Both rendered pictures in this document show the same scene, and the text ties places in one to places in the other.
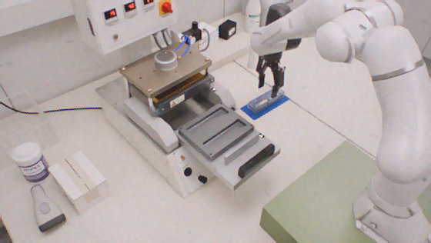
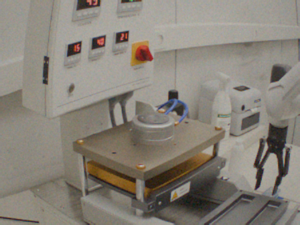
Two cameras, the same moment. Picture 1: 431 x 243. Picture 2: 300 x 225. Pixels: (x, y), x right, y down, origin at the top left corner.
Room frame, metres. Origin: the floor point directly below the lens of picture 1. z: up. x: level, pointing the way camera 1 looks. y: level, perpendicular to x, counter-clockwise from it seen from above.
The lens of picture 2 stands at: (0.11, 0.31, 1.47)
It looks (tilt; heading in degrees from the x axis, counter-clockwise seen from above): 19 degrees down; 352
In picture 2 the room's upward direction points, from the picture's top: 2 degrees clockwise
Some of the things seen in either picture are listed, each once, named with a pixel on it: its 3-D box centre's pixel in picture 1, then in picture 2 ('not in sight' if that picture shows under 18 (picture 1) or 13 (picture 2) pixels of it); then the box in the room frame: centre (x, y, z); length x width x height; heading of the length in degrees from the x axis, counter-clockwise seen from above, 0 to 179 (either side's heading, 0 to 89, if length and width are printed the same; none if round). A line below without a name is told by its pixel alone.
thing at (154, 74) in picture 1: (165, 64); (145, 142); (1.05, 0.18, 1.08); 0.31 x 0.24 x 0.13; 133
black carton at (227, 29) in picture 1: (227, 29); not in sight; (1.71, -0.06, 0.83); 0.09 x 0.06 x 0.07; 144
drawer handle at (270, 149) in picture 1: (256, 160); not in sight; (0.69, -0.13, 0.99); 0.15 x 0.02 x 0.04; 133
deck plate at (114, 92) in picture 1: (165, 98); (137, 206); (1.04, 0.20, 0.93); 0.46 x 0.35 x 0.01; 43
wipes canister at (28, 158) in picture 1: (31, 163); not in sight; (0.80, 0.65, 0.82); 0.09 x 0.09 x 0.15
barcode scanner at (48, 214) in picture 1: (41, 204); not in sight; (0.65, 0.58, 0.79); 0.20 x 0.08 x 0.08; 40
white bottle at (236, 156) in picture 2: (253, 54); (236, 159); (1.49, -0.19, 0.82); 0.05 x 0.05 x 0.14
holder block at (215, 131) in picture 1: (216, 129); (245, 218); (0.83, 0.00, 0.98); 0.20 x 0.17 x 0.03; 133
